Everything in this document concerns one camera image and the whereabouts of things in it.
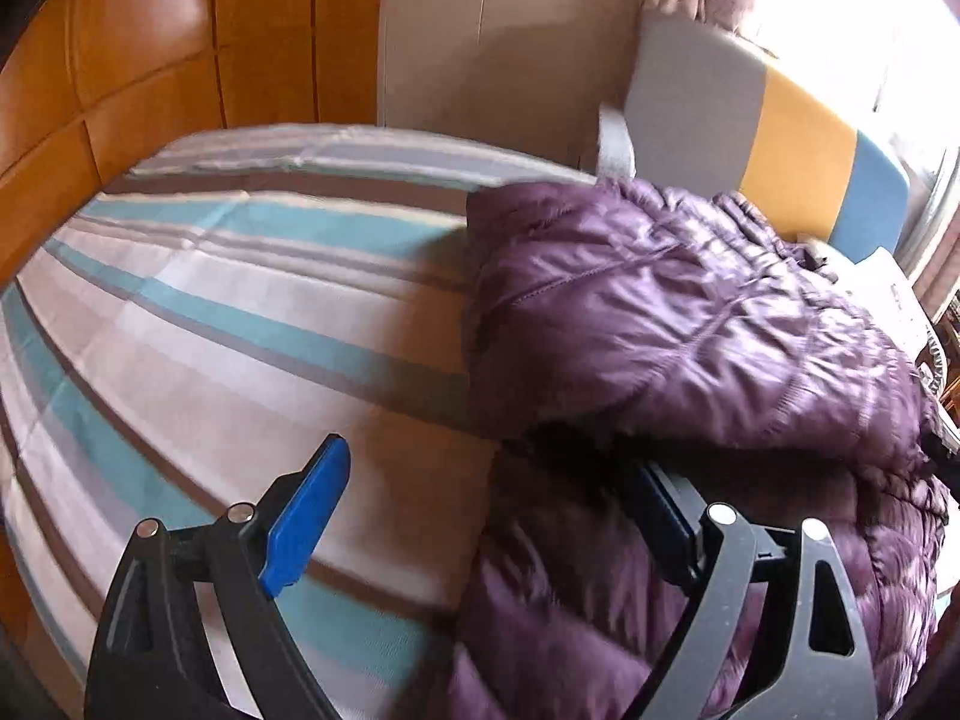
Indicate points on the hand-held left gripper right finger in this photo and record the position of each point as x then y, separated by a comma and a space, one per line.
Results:
666, 514

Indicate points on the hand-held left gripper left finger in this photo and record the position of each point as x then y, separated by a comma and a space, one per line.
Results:
307, 511

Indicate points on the purple puffer jacket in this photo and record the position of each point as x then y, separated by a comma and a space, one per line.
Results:
675, 315

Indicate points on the striped bed sheet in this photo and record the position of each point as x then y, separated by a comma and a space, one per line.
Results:
225, 315

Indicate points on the white printed pillow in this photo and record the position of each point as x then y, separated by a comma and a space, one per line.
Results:
892, 289

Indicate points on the grey yellow blue sofa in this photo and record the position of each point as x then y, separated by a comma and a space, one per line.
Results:
697, 97

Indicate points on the window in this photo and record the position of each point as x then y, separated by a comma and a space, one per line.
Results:
862, 30

